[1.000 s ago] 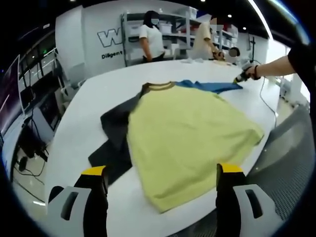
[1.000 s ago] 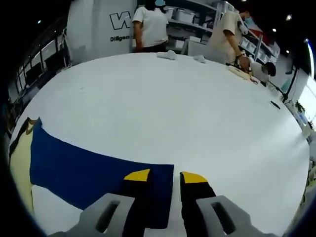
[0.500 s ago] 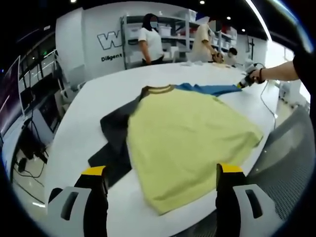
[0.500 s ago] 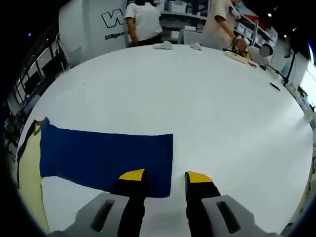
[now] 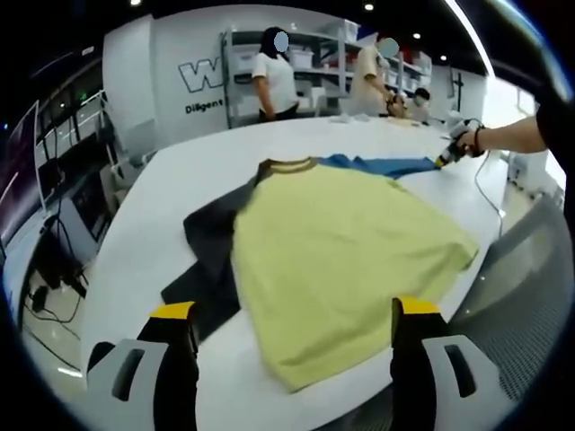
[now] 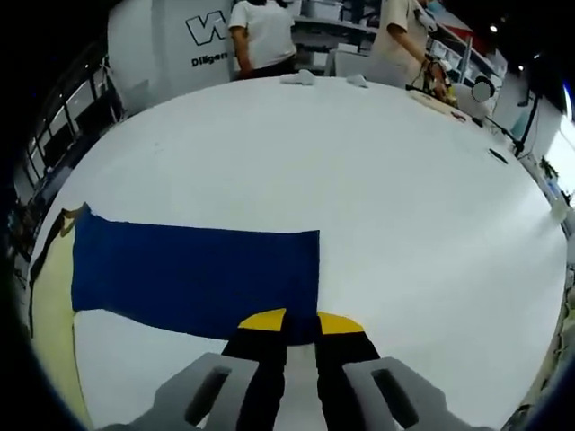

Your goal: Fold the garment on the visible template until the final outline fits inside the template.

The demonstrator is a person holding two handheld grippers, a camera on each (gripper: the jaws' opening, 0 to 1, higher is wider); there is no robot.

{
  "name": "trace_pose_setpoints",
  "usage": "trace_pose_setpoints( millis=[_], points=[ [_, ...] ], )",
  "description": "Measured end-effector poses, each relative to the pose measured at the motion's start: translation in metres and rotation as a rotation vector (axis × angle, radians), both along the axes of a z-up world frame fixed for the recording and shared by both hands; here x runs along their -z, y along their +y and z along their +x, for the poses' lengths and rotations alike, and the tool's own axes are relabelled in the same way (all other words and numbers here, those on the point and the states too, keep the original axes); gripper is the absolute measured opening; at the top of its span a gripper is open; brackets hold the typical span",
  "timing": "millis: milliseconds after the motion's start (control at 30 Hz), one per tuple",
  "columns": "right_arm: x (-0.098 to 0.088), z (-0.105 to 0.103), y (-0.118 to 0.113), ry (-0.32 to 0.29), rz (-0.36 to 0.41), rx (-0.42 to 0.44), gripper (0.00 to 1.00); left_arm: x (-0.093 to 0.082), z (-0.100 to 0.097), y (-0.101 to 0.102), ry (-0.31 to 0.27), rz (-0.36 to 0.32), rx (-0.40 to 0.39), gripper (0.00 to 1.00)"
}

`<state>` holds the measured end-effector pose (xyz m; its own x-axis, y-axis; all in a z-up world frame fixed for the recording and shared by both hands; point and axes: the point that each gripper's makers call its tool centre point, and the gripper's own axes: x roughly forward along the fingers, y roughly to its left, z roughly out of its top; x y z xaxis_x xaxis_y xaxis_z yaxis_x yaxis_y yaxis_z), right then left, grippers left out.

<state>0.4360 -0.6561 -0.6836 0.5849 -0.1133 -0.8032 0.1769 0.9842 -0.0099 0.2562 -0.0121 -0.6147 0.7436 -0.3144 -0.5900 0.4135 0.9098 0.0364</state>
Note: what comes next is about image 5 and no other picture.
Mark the small white crumpled object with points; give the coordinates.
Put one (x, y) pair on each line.
(340, 119)
(361, 118)

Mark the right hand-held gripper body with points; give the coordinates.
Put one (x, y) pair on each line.
(462, 132)

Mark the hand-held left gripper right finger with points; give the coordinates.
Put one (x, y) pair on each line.
(413, 359)

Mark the person's black shirt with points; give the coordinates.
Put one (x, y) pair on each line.
(557, 116)

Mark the grey mesh office chair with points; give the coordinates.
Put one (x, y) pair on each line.
(516, 292)

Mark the white storage shelving unit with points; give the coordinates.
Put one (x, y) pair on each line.
(323, 58)

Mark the large standing display screen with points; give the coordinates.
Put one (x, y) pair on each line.
(18, 179)

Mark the black tripod stand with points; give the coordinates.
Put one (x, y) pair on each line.
(458, 90)

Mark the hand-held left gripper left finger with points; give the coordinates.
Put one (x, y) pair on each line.
(170, 359)

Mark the white ceiling light strip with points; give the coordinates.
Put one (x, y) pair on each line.
(476, 40)

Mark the person's right hand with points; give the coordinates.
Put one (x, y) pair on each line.
(472, 143)

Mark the yellow blue grey garment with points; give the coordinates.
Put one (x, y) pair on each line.
(337, 251)

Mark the grey counter cabinet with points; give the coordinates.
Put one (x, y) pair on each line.
(85, 215)

